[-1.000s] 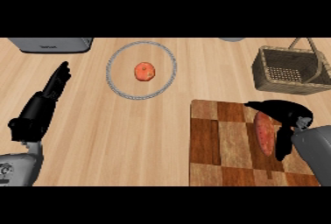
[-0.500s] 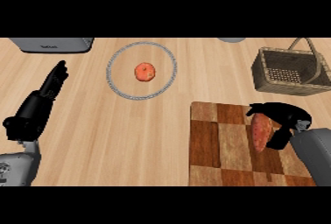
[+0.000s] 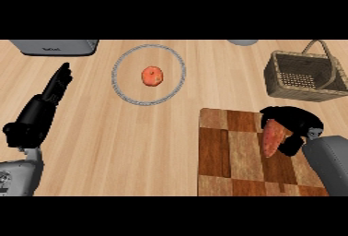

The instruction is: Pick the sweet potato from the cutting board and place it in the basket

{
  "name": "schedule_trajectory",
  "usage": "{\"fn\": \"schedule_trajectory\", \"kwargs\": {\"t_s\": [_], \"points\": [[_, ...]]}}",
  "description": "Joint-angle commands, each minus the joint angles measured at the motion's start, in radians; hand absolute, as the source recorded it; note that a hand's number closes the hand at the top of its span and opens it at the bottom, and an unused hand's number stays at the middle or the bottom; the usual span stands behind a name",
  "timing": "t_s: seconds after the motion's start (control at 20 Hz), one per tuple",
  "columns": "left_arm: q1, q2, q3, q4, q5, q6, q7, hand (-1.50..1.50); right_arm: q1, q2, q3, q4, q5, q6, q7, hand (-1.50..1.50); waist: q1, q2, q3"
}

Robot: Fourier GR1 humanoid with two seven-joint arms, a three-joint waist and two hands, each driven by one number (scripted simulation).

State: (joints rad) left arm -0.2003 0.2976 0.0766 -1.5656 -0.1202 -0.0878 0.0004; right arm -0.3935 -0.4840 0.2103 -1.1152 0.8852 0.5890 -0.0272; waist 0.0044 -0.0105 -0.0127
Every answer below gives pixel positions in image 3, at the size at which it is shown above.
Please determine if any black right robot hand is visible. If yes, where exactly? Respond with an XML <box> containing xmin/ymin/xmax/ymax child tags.
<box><xmin>258</xmin><ymin>105</ymin><xmax>326</xmax><ymax>158</ymax></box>

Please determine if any checkered wooden cutting board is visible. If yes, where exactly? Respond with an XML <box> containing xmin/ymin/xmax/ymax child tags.
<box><xmin>196</xmin><ymin>107</ymin><xmax>330</xmax><ymax>197</ymax></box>

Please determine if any grey rounded object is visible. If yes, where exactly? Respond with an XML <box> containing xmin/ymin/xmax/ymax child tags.
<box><xmin>226</xmin><ymin>39</ymin><xmax>259</xmax><ymax>47</ymax></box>

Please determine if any round orange fruit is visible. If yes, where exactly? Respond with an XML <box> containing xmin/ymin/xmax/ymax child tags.
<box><xmin>140</xmin><ymin>65</ymin><xmax>165</xmax><ymax>88</ymax></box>

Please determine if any clear plate with grey rim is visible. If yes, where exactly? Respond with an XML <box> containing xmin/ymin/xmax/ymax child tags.
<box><xmin>111</xmin><ymin>43</ymin><xmax>187</xmax><ymax>107</ymax></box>

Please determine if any grey appliance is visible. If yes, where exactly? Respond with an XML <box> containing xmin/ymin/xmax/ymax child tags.
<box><xmin>9</xmin><ymin>39</ymin><xmax>100</xmax><ymax>57</ymax></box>

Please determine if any wicker basket with handle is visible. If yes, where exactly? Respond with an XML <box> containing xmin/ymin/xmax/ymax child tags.
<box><xmin>264</xmin><ymin>39</ymin><xmax>348</xmax><ymax>103</ymax></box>

